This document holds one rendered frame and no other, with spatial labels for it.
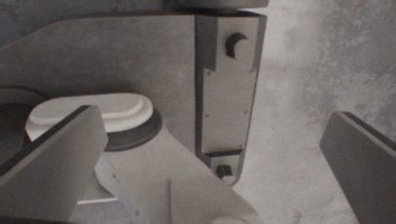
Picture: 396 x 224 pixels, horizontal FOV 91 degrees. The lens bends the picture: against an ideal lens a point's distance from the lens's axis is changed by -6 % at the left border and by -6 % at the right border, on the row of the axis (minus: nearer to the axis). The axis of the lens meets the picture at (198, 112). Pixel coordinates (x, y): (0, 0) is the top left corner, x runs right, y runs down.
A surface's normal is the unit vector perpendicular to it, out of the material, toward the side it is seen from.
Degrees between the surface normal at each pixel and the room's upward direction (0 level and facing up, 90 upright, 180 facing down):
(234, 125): 0
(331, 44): 0
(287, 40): 0
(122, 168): 90
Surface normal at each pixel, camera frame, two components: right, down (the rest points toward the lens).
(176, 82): 0.16, 0.51
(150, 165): 0.00, -0.85
